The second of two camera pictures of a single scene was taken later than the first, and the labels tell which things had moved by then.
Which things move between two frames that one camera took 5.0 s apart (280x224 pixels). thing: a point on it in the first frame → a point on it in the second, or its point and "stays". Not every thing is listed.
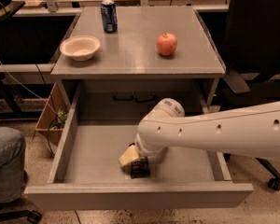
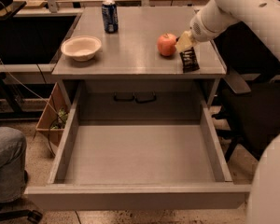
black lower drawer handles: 133,96 stays
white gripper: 145,153 → 201,29
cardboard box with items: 54,116 stays
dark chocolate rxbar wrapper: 140,169 → 189,61
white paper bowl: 81,48 stays
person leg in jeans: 8,176 stays
